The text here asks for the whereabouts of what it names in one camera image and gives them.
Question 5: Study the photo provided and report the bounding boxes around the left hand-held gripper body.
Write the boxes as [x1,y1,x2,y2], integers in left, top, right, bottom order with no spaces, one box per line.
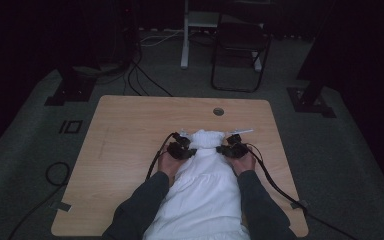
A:
[166,129,192,160]

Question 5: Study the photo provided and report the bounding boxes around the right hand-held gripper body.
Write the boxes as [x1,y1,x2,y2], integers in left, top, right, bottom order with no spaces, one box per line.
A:
[226,128,255,159]

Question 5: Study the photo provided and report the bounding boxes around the white tiered skirt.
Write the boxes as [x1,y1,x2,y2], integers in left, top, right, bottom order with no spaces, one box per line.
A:
[142,129,252,240]

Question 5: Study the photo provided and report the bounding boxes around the person's left hand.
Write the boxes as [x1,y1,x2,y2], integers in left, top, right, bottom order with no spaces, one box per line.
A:
[157,151,185,188]

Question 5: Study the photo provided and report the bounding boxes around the grey tape strip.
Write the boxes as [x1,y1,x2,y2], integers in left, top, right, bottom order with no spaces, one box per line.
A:
[49,200,73,213]
[289,199,309,210]

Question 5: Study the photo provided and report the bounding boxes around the black stand base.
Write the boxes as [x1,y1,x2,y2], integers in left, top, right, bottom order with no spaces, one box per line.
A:
[44,64,98,107]
[286,74,337,118]

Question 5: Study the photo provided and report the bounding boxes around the black folding chair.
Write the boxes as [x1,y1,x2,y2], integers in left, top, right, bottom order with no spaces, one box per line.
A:
[210,13,273,94]

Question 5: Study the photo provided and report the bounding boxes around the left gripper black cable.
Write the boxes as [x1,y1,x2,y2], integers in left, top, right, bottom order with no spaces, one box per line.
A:
[145,132,178,183]

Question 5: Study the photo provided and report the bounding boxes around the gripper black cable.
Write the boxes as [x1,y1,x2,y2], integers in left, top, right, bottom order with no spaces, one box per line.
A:
[246,143,361,240]
[145,132,178,183]

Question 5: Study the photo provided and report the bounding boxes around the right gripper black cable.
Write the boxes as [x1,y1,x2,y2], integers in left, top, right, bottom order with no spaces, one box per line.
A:
[246,143,361,240]

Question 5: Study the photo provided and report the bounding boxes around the black floor cables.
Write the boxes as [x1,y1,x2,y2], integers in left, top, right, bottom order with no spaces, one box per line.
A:
[123,59,174,98]

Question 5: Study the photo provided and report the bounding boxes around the white metal desk frame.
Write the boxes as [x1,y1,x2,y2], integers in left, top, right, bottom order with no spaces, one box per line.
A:
[179,0,264,73]

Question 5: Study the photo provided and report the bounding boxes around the white floor cable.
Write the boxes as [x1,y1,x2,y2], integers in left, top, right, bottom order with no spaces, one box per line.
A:
[139,29,185,48]

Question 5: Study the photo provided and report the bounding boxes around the looped black floor cable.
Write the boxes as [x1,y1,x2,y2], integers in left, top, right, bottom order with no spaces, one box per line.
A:
[8,161,72,240]

